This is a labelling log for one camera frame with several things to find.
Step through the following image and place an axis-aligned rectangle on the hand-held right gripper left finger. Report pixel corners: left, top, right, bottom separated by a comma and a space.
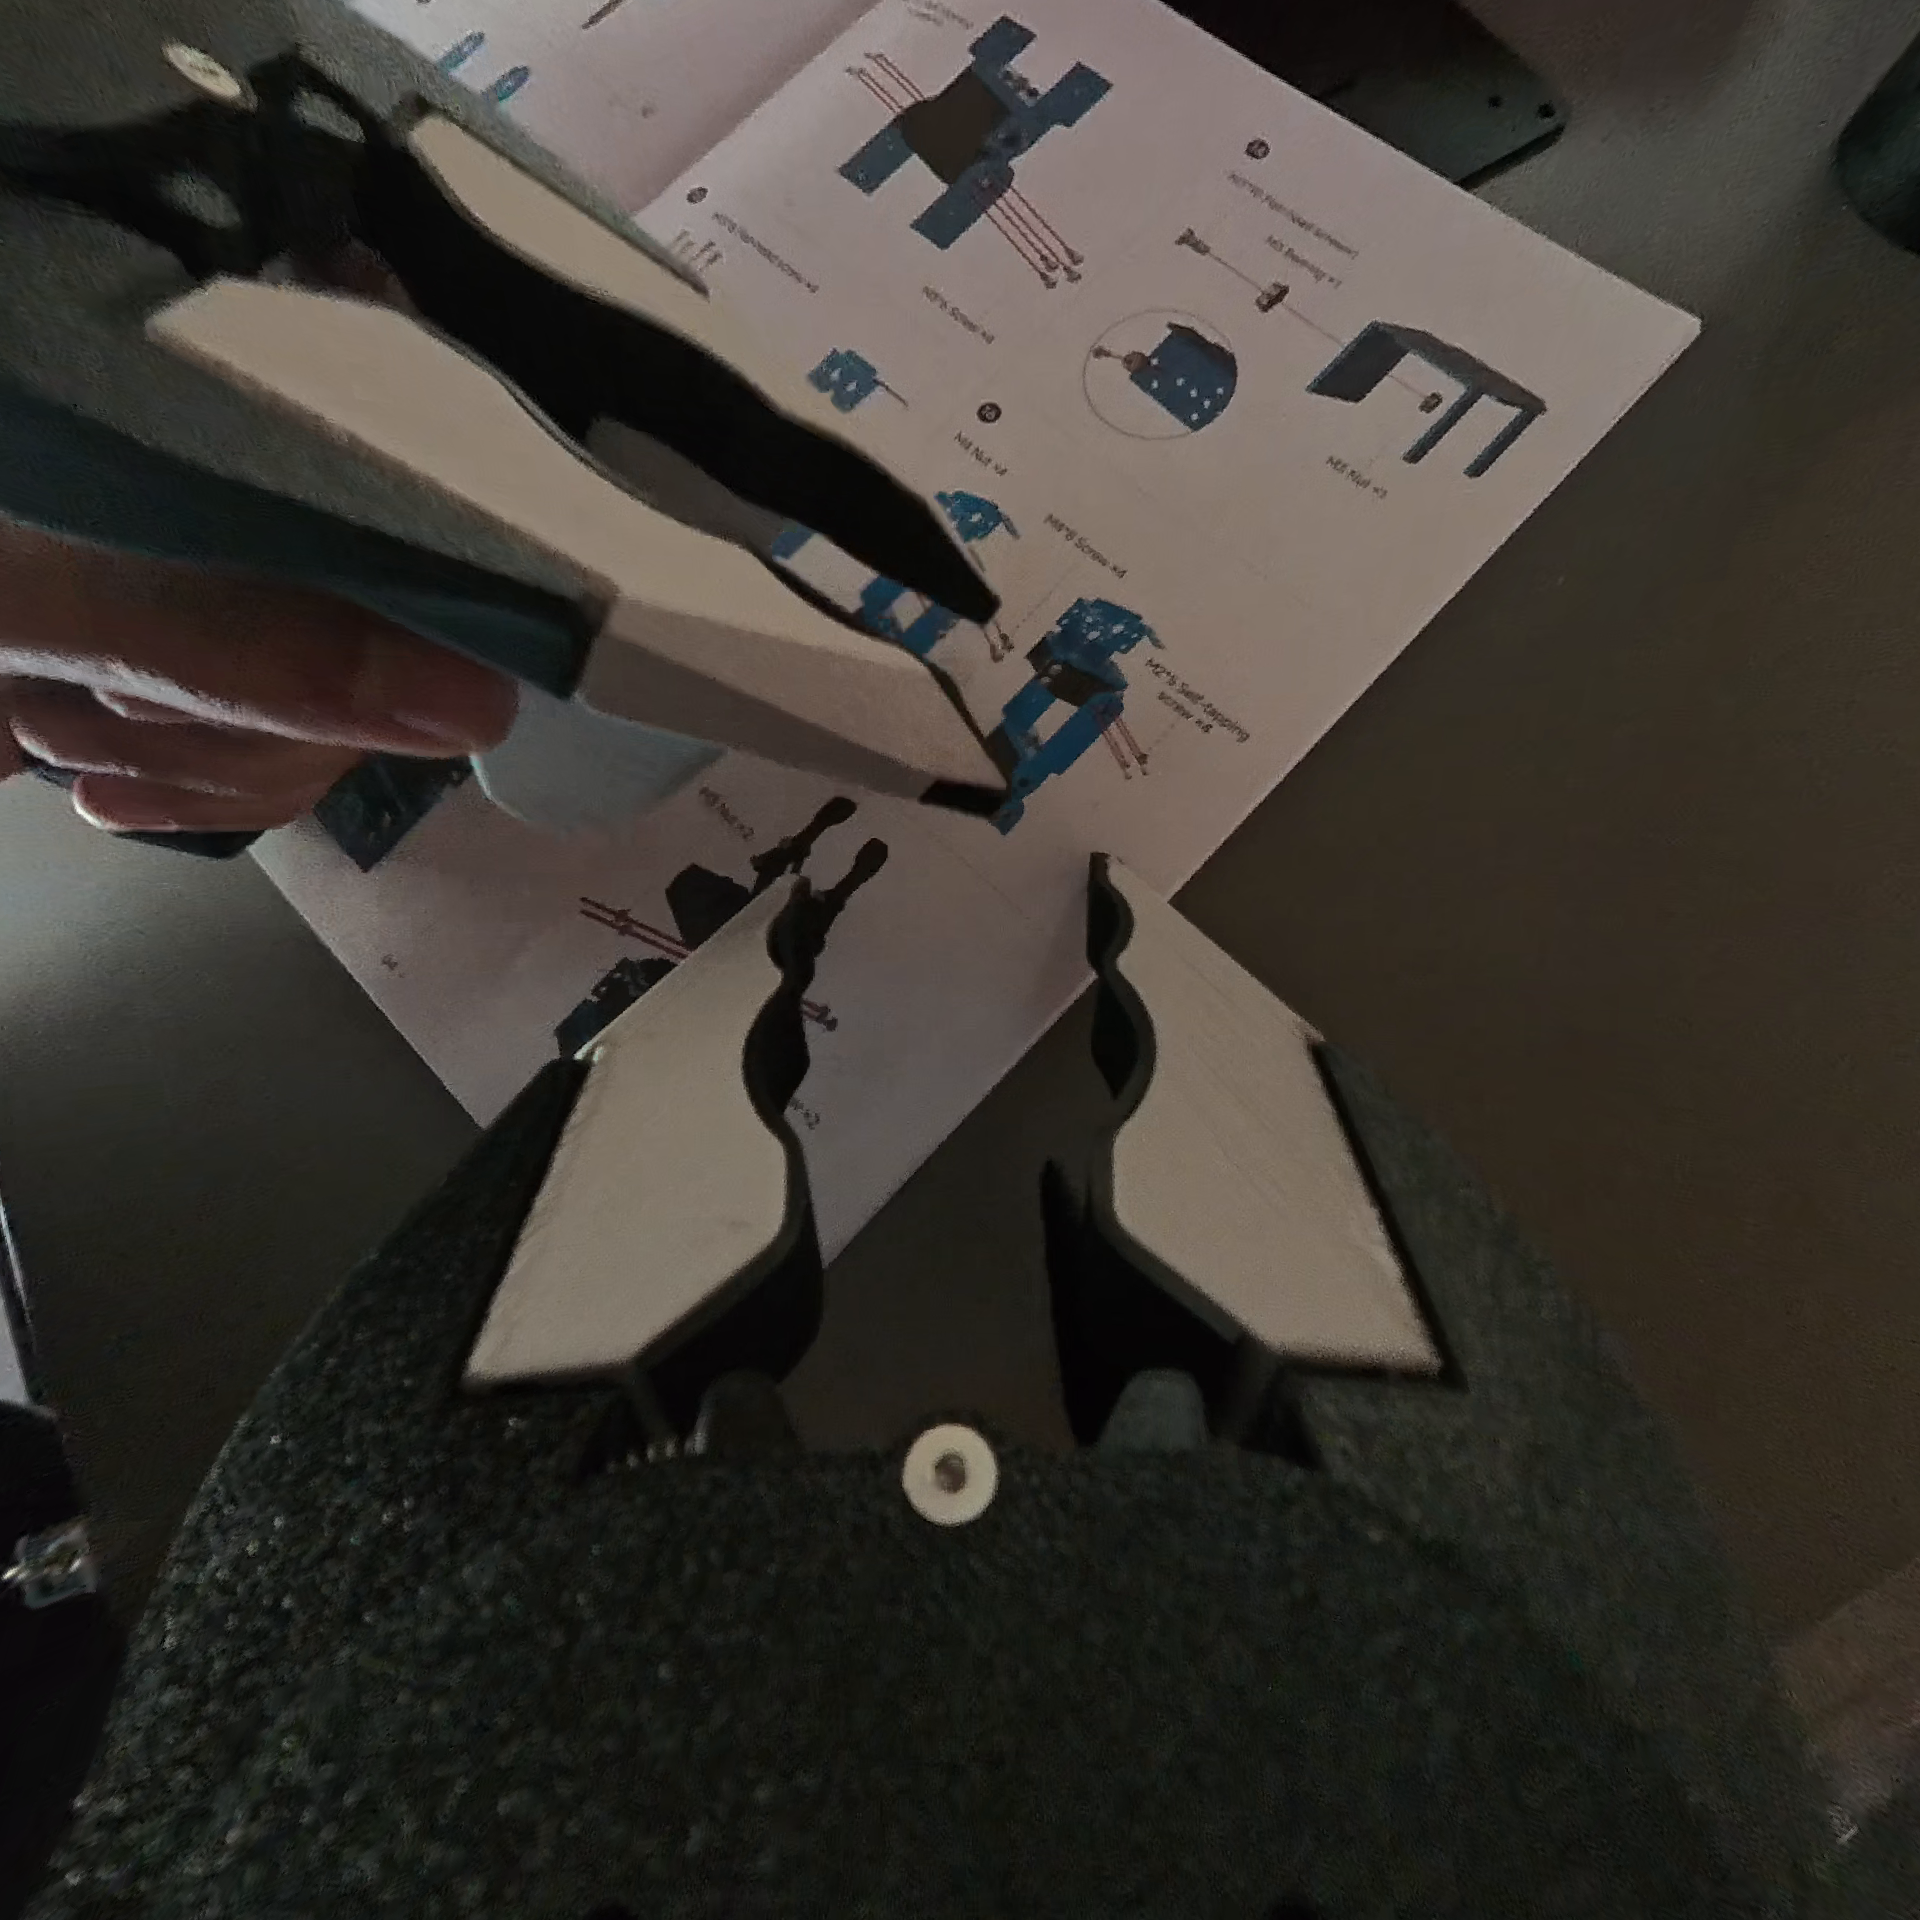
462, 877, 829, 1446

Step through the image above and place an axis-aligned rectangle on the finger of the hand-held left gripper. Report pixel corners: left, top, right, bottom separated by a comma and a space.
146, 278, 1015, 839
356, 132, 1003, 629

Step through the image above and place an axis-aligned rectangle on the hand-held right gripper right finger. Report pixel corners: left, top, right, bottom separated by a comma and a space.
1039, 855, 1450, 1446

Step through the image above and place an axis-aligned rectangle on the dark grey desk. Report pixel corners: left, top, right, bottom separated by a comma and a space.
0, 0, 1920, 1652

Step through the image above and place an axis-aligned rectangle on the person's left hand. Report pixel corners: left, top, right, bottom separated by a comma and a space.
0, 600, 523, 839

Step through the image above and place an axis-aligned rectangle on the printed assembly manual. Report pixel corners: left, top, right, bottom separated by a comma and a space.
247, 0, 1709, 1259

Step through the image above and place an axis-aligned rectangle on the small silver tag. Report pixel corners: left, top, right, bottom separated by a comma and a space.
0, 1519, 103, 1610

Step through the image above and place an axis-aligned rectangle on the black flat device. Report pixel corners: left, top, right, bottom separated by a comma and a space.
1182, 0, 1572, 193

